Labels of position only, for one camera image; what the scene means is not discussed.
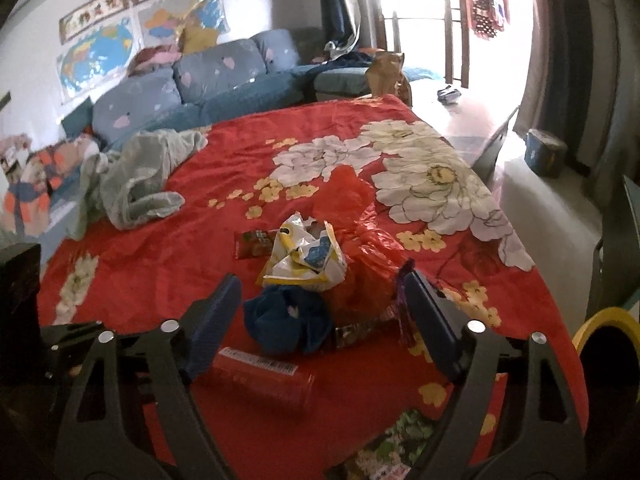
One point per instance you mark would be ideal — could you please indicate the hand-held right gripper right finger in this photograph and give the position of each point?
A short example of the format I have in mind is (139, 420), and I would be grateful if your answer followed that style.
(431, 320)

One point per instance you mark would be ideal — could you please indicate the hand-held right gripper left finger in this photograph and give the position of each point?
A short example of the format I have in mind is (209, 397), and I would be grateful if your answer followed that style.
(216, 325)

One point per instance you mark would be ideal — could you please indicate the red drink can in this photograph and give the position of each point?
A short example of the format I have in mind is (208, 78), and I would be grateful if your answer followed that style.
(260, 380)

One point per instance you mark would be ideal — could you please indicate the green floral snack wrapper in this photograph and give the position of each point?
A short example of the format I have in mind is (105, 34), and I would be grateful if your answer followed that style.
(400, 435)

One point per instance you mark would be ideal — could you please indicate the yellow rimmed black trash bin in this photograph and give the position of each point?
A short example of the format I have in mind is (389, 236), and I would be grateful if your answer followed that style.
(600, 317)

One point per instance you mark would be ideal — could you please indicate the purple wrapper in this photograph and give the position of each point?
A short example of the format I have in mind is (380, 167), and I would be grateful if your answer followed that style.
(404, 305)

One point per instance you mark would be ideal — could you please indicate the blue crumpled cloth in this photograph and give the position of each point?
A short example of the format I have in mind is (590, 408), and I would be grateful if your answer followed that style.
(280, 317)

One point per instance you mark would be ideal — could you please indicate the dark snack wrapper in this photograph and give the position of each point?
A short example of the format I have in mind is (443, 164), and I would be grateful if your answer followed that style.
(362, 334)

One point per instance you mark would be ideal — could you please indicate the small red snack packet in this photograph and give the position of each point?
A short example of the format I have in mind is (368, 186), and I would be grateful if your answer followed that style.
(252, 244)

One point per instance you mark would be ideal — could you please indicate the white yellow snack bag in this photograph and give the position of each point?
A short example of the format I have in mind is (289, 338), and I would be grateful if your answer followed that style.
(305, 255)

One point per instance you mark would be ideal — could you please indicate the orange patterned cloth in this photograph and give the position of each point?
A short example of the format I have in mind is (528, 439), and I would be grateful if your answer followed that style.
(55, 170)

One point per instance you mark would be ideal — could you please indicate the red plastic bag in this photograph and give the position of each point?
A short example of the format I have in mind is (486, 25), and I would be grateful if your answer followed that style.
(365, 210)

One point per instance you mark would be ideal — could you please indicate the grey green cloth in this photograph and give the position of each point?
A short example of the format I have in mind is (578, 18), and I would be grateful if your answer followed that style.
(135, 180)

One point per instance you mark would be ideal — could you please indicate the red floral blanket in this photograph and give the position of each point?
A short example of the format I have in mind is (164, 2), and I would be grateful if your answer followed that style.
(225, 160)

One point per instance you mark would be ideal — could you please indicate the teal pillow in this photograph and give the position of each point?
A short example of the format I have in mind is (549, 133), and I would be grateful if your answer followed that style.
(79, 117)

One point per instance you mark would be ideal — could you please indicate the dark coffee table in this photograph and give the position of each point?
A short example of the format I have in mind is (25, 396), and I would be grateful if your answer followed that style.
(480, 125)

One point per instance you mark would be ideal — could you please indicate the blue grey storage box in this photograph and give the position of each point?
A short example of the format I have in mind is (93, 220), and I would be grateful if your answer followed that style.
(546, 155)

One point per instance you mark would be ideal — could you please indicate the dark glass console table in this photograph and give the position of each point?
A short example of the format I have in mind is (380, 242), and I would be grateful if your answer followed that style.
(620, 240)

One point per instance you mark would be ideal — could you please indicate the blue floral sofa cushion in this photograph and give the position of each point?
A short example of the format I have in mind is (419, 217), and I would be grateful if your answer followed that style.
(135, 100)
(215, 67)
(277, 50)

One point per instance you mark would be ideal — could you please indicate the small dark gadget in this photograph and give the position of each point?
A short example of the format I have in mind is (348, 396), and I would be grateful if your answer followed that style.
(448, 95)

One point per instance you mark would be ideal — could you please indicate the blue sofa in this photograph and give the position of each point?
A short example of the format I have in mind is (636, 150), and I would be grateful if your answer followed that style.
(250, 92)

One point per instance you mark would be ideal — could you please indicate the brown paper bag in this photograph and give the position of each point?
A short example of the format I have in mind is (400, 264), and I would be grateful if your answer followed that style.
(385, 77)

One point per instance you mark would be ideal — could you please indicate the world map poster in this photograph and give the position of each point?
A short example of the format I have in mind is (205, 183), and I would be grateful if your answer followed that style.
(100, 50)

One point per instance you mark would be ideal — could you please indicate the pink clothes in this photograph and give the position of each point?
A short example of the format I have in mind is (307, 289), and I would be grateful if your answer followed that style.
(155, 60)

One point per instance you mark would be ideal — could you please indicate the yellow cloth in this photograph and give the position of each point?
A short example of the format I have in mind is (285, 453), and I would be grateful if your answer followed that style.
(197, 39)

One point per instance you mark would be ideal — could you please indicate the dark curtain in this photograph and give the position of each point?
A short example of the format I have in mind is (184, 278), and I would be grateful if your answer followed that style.
(575, 60)

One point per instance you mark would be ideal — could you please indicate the colourful country map poster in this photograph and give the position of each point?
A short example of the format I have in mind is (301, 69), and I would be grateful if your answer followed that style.
(165, 17)

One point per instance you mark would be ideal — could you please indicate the teal curtain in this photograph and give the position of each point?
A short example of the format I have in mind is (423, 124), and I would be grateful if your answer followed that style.
(342, 0)

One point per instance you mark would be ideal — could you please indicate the brown window frame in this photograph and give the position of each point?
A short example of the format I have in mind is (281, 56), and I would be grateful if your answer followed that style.
(450, 25)

